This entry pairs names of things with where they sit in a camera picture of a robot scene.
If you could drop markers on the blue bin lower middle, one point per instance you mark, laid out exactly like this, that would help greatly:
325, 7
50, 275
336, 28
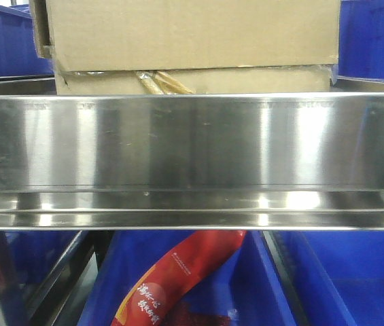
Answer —
244, 291

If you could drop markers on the plain brown cardboard box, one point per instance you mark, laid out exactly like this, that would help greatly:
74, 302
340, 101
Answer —
212, 47

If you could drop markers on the blue bin upper left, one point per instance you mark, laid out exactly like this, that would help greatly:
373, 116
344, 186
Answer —
18, 55

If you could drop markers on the red printed snack bag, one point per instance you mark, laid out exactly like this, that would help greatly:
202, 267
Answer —
178, 271

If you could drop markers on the blue bin lower right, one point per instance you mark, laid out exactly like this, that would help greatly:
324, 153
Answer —
338, 276

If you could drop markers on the stainless steel shelf edge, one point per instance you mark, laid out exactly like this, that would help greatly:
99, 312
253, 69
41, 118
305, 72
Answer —
296, 161

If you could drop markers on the blue bin upper right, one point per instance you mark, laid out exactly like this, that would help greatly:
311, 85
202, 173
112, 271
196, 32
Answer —
361, 39

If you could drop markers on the blue bin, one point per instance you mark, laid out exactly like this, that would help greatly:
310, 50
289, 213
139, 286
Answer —
18, 55
244, 291
361, 39
338, 276

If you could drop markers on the clear crumpled tape strip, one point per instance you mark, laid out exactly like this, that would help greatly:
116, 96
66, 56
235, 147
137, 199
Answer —
160, 82

